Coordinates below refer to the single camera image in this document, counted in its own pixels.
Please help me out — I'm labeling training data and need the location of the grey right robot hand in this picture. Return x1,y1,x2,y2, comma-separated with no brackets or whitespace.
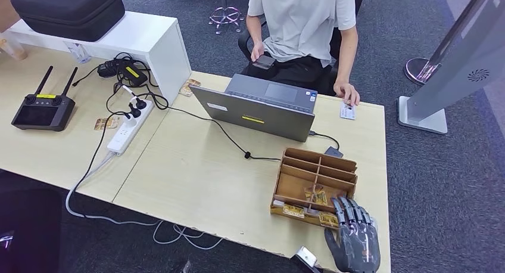
324,197,382,273

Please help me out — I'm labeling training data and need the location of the person's right hand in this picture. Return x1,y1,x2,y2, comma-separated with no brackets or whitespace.
250,42,267,63

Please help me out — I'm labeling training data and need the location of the person's left hand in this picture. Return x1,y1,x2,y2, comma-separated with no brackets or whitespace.
333,81,360,107

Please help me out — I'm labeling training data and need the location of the dark smartphone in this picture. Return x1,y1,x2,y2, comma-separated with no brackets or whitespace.
252,54,277,70

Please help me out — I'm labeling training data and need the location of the pale ID card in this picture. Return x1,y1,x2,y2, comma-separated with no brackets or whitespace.
339,101,357,121

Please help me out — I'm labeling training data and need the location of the gold patterned card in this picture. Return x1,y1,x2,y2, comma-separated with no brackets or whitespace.
319,212,340,228
178,78,202,97
93,116,120,131
282,204,306,219
304,184,329,207

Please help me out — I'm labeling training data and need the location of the person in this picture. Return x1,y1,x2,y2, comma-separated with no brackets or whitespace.
241,0,360,107

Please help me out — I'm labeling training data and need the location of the chrome stool base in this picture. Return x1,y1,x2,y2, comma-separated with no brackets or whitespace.
208,0,244,35

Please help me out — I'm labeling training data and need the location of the grey laptop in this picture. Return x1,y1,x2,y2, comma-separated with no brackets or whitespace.
189,73,319,143

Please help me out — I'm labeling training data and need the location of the chrome stanchion base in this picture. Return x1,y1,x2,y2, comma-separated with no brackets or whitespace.
404,58,442,86

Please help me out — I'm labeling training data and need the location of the wooden compartment organizer box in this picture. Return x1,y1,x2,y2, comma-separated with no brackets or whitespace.
270,147,359,229

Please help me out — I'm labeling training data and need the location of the white desk shelf riser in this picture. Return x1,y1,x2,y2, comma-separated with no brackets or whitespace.
0,11,193,106

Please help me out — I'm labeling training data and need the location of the grey kiosk display panel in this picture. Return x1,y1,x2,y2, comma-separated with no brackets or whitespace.
406,0,505,123

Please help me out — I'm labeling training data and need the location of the black adapter with yellow label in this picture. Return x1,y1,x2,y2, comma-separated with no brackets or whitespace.
117,61,149,88

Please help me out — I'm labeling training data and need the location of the small black power adapter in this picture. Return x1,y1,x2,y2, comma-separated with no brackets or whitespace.
97,60,119,79

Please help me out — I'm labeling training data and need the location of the white power strip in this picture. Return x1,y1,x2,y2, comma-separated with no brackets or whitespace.
107,100,155,157

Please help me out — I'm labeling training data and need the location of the black carrying case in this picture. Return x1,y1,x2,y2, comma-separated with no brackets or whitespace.
10,0,126,42

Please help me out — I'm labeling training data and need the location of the black remote controller with antennas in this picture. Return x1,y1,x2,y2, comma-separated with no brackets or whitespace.
11,66,79,132

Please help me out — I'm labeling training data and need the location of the beige drink cup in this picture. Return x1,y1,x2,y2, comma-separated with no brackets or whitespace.
0,38,29,61

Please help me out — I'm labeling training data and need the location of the short dark laptop cable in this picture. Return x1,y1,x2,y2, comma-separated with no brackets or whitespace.
308,131,341,150

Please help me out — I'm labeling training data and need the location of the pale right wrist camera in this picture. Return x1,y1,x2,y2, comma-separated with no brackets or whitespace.
289,246,322,273

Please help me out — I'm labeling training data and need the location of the white kiosk base plate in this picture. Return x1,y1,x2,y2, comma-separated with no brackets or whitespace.
397,96,448,135

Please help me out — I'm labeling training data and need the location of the long black cable with clip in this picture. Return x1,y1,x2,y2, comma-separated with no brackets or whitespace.
167,106,282,162

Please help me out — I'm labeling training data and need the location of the black tangled adapter cable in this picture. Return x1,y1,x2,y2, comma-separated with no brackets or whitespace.
72,52,170,113

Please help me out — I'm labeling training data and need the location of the black power cable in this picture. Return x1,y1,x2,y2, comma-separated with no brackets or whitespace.
71,111,131,192

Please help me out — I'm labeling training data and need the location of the white power strip cable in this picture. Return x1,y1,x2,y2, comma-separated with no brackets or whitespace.
64,151,225,252

